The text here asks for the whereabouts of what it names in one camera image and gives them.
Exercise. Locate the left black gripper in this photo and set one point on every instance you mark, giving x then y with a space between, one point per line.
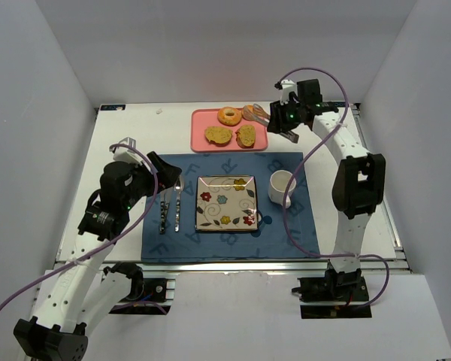
155 174

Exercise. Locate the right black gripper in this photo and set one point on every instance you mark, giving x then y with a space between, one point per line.
279 119

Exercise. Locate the round bread roll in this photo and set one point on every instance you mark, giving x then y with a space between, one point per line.
247 113

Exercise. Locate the herb bread slice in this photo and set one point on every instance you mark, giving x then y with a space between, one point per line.
246 136
218 135

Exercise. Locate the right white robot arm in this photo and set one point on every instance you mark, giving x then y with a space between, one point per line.
359 182

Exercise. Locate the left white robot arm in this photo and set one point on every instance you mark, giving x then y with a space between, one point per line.
60 328

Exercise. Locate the silver spoon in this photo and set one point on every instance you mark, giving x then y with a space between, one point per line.
179 186

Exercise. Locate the silver knife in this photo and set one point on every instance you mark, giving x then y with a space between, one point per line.
166 200

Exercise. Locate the silver fork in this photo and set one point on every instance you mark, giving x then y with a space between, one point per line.
162 213

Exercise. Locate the sesame bagel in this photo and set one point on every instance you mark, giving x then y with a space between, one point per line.
229 116

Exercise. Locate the white ceramic mug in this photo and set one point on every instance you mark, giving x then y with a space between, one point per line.
281 184

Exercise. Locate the square floral plate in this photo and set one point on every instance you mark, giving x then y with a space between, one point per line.
226 204

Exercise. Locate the pink serving tray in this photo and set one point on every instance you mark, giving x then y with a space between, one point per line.
202 119

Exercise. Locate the blue letter placemat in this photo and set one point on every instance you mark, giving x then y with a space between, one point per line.
281 234

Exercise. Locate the left blue table label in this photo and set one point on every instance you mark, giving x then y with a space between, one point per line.
112 108

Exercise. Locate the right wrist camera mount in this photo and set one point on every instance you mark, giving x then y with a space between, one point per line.
288 89

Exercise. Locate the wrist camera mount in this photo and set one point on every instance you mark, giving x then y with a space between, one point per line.
126 154
288 89

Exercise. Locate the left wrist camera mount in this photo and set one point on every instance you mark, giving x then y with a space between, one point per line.
126 154

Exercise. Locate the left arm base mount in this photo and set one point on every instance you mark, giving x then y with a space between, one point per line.
148 295

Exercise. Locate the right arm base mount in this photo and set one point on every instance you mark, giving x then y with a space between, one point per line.
318 302

